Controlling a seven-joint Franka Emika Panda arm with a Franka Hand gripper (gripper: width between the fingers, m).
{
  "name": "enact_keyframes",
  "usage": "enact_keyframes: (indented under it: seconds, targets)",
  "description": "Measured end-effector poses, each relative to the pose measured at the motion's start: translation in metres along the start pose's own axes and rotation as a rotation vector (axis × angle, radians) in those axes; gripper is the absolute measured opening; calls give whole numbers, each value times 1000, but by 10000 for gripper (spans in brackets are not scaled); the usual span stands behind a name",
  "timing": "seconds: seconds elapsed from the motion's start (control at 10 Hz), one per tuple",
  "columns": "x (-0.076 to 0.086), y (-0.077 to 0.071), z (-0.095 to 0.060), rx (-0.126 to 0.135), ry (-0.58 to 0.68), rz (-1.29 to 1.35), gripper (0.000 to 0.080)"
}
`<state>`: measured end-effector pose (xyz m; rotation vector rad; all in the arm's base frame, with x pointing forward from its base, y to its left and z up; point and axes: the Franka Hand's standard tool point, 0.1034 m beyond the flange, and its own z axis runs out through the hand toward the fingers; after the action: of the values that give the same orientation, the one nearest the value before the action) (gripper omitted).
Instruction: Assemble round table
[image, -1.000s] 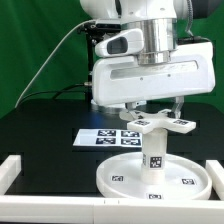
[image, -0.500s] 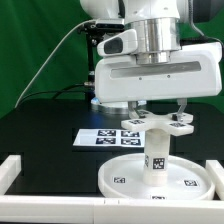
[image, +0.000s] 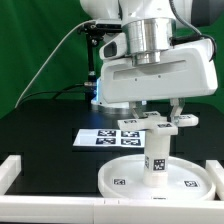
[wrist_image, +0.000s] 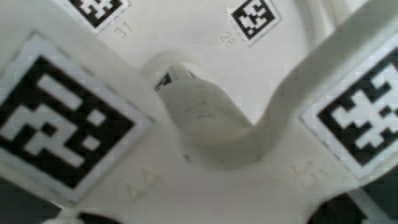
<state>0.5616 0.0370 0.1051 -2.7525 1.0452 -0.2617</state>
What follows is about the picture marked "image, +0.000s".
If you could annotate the white marker sheet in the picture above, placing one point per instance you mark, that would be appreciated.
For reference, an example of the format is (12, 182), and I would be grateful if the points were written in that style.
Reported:
(109, 138)

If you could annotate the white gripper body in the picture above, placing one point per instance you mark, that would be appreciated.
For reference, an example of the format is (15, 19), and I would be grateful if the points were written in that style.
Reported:
(185, 70)

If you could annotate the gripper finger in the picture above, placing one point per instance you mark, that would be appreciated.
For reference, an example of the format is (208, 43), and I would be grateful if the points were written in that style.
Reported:
(177, 105)
(136, 109)

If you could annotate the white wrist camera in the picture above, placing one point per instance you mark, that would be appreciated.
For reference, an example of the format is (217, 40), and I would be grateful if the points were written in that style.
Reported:
(115, 48)

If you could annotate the white round table top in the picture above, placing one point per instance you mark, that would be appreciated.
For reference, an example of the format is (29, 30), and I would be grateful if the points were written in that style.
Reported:
(172, 179)

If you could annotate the white frame right block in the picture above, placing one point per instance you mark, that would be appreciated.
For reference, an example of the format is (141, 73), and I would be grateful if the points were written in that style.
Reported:
(216, 171)

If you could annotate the white frame left block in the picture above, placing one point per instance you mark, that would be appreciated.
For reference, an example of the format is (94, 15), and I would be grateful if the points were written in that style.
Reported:
(9, 170)

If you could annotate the white cross table base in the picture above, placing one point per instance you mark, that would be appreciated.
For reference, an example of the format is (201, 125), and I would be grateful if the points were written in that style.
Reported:
(158, 124)

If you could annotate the white frame front bar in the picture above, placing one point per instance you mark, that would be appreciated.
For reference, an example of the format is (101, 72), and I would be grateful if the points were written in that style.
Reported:
(71, 210)

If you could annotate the black camera on stand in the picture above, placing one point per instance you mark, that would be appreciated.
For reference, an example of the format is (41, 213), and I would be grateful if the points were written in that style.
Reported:
(95, 31)

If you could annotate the white frame block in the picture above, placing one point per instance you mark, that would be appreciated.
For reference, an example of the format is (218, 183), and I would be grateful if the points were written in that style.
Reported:
(216, 171)
(9, 170)

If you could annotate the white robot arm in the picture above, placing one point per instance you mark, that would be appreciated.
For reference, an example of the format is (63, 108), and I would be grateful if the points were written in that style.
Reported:
(153, 50)

